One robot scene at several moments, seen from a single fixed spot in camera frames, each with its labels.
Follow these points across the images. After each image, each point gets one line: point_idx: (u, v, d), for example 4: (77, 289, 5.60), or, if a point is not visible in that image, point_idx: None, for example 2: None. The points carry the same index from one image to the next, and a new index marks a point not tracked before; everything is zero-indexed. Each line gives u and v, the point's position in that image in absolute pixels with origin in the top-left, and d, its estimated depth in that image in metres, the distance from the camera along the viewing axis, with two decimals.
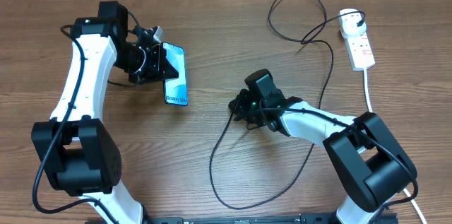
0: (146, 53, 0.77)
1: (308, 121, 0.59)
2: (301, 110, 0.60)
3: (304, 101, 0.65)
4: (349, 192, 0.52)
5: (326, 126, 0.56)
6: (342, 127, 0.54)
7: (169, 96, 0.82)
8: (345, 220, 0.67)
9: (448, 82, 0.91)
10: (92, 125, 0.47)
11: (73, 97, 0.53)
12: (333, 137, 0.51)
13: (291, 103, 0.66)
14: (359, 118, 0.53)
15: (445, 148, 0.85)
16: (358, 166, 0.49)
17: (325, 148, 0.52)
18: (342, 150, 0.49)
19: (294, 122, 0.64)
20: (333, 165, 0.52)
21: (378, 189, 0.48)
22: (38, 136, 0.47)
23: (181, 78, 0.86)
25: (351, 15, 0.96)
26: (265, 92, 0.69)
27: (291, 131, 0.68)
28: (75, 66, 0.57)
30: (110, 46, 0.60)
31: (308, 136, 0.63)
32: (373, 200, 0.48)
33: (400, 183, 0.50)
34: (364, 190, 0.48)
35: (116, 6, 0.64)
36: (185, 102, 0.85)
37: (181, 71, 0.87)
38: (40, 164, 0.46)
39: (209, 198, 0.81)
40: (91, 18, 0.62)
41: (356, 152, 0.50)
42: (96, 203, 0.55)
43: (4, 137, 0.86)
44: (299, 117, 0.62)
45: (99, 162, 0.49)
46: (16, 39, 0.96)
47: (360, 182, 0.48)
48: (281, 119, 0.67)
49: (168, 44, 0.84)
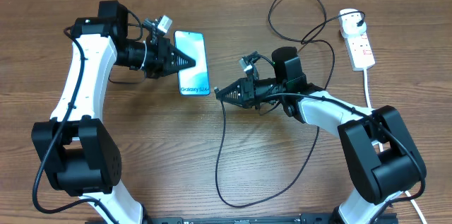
0: (145, 44, 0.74)
1: (328, 109, 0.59)
2: (320, 98, 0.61)
3: (324, 91, 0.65)
4: (356, 183, 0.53)
5: (343, 114, 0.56)
6: (359, 116, 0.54)
7: (183, 88, 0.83)
8: (346, 215, 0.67)
9: (448, 82, 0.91)
10: (93, 125, 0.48)
11: (73, 97, 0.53)
12: (349, 123, 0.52)
13: (311, 91, 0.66)
14: (378, 110, 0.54)
15: (445, 148, 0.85)
16: (369, 156, 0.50)
17: (339, 133, 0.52)
18: (356, 138, 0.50)
19: (311, 111, 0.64)
20: (345, 152, 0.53)
21: (385, 181, 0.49)
22: (38, 136, 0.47)
23: (200, 67, 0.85)
25: (351, 15, 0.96)
26: (292, 75, 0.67)
27: (307, 118, 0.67)
28: (75, 66, 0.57)
30: (109, 46, 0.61)
31: (323, 124, 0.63)
32: (378, 191, 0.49)
33: (408, 179, 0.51)
34: (371, 180, 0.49)
35: (116, 8, 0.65)
36: (207, 91, 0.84)
37: (199, 59, 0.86)
38: (40, 164, 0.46)
39: (209, 198, 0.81)
40: (91, 17, 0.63)
41: (369, 143, 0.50)
42: (96, 203, 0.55)
43: (4, 137, 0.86)
44: (317, 104, 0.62)
45: (99, 162, 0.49)
46: (16, 39, 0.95)
47: (369, 172, 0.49)
48: (299, 104, 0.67)
49: (183, 34, 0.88)
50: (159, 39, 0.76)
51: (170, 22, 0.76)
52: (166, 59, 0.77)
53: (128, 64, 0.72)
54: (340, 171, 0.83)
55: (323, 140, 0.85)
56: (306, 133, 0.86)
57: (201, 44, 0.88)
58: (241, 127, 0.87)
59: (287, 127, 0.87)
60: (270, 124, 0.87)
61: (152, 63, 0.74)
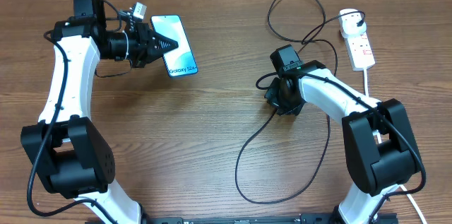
0: (126, 34, 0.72)
1: (330, 91, 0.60)
2: (323, 79, 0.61)
3: (327, 69, 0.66)
4: (353, 173, 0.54)
5: (347, 103, 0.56)
6: (364, 107, 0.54)
7: (172, 70, 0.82)
8: (345, 214, 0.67)
9: (448, 82, 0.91)
10: (82, 124, 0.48)
11: (59, 98, 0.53)
12: (353, 116, 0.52)
13: (313, 68, 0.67)
14: (383, 102, 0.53)
15: (445, 148, 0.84)
16: (370, 150, 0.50)
17: (343, 126, 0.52)
18: (359, 131, 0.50)
19: (311, 89, 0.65)
20: (345, 141, 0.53)
21: (382, 173, 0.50)
22: (28, 140, 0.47)
23: (184, 46, 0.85)
25: (351, 15, 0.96)
26: (287, 62, 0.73)
27: (305, 95, 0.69)
28: (59, 69, 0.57)
30: (92, 46, 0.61)
31: (323, 105, 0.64)
32: (373, 183, 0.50)
33: (404, 172, 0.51)
34: (368, 172, 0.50)
35: (91, 6, 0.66)
36: (194, 70, 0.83)
37: (181, 39, 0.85)
38: (32, 167, 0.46)
39: (209, 198, 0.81)
40: (70, 20, 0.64)
41: (372, 136, 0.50)
42: (92, 203, 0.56)
43: (4, 137, 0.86)
44: (319, 85, 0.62)
45: (90, 161, 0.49)
46: (15, 39, 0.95)
47: (367, 164, 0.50)
48: (299, 81, 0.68)
49: (160, 18, 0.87)
50: (138, 26, 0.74)
51: (144, 8, 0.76)
52: (149, 43, 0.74)
53: (113, 55, 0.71)
54: (340, 171, 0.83)
55: (323, 141, 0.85)
56: (306, 133, 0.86)
57: (179, 24, 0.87)
58: (241, 128, 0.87)
59: (287, 127, 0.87)
60: (270, 123, 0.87)
61: (135, 50, 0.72)
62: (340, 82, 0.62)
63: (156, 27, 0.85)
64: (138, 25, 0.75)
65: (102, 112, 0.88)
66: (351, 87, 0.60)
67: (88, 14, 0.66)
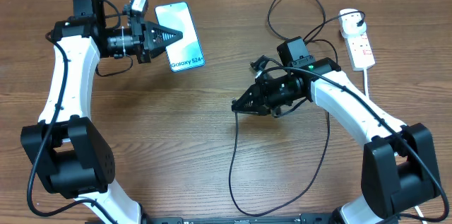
0: (123, 30, 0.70)
1: (349, 107, 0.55)
2: (341, 87, 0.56)
3: (342, 72, 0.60)
4: (366, 195, 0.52)
5: (369, 124, 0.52)
6: (388, 131, 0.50)
7: (174, 63, 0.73)
8: (348, 218, 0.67)
9: (448, 82, 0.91)
10: (82, 125, 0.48)
11: (59, 98, 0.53)
12: (376, 141, 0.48)
13: (325, 67, 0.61)
14: (408, 127, 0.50)
15: (445, 148, 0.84)
16: (390, 180, 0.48)
17: (363, 150, 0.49)
18: (382, 160, 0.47)
19: (324, 95, 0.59)
20: (363, 167, 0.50)
21: (400, 201, 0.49)
22: (28, 140, 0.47)
23: (188, 37, 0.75)
25: (351, 15, 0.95)
26: (296, 57, 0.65)
27: (316, 99, 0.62)
28: (59, 68, 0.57)
30: (92, 46, 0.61)
31: (336, 114, 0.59)
32: (390, 210, 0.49)
33: (421, 198, 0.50)
34: (386, 202, 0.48)
35: (91, 6, 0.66)
36: (201, 61, 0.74)
37: (186, 29, 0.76)
38: (32, 167, 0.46)
39: (209, 198, 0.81)
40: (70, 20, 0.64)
41: (395, 165, 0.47)
42: (92, 203, 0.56)
43: (4, 137, 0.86)
44: (336, 96, 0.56)
45: (91, 162, 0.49)
46: (15, 39, 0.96)
47: (386, 194, 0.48)
48: (313, 84, 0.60)
49: (165, 8, 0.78)
50: (133, 19, 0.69)
51: (145, 1, 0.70)
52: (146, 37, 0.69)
53: (111, 52, 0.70)
54: (340, 171, 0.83)
55: (323, 142, 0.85)
56: (306, 133, 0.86)
57: (186, 13, 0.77)
58: (241, 127, 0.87)
59: (287, 127, 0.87)
60: (269, 123, 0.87)
61: (133, 46, 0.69)
62: (359, 92, 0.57)
63: (159, 18, 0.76)
64: (135, 17, 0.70)
65: (102, 112, 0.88)
66: (370, 101, 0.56)
67: (88, 13, 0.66)
